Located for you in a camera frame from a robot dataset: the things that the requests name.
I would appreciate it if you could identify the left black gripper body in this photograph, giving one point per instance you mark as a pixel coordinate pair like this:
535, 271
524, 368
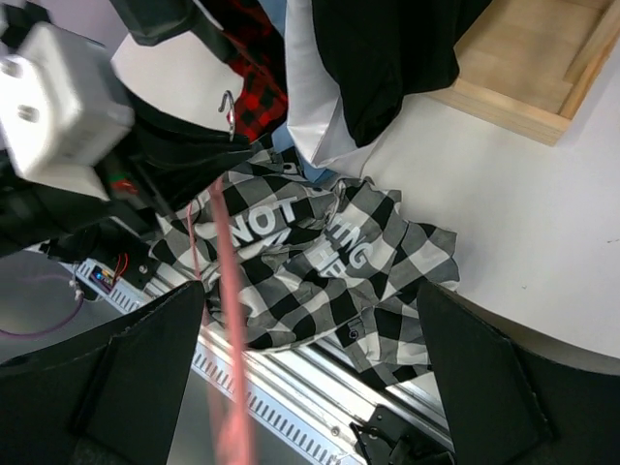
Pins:
33, 213

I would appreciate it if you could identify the red black plaid shirt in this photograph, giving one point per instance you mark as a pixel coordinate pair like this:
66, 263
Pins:
263, 102

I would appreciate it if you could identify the light blue shirt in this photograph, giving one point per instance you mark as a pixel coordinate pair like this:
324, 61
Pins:
311, 92

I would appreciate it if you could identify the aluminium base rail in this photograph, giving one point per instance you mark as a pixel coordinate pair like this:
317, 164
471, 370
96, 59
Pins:
306, 397

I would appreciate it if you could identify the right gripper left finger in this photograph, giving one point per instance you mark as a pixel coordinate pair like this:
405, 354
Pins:
110, 395

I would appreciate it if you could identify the dark grey garment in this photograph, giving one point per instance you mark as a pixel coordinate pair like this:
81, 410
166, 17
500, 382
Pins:
177, 37

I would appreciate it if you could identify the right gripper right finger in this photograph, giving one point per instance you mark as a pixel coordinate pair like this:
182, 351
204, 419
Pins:
513, 395

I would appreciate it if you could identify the wooden clothes rack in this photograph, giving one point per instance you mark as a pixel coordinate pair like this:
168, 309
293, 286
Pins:
527, 65

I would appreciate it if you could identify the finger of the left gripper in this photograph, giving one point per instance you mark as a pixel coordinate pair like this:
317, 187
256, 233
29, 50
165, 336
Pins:
180, 158

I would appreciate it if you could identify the pink hanger of plaid shirt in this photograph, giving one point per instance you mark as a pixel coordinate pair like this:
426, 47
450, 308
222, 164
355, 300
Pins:
236, 442

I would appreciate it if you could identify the black white plaid shirt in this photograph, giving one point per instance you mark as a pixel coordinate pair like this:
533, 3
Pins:
334, 259

